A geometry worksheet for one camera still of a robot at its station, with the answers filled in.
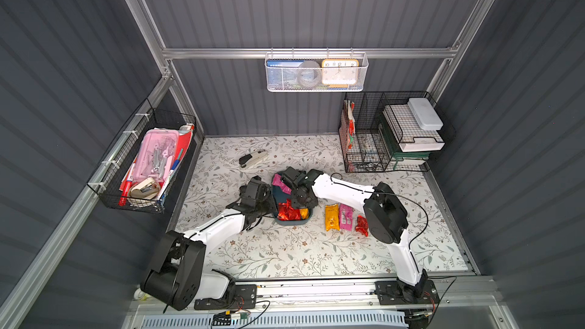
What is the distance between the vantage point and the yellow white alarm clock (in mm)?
891

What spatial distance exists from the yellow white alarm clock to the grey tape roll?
0.08 feet

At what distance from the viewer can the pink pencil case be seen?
0.69 m

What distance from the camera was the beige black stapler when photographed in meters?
1.07

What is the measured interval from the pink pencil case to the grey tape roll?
506 millimetres

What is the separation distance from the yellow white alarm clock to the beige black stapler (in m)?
0.46

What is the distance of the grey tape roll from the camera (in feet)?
2.88

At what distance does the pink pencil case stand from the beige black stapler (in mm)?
342
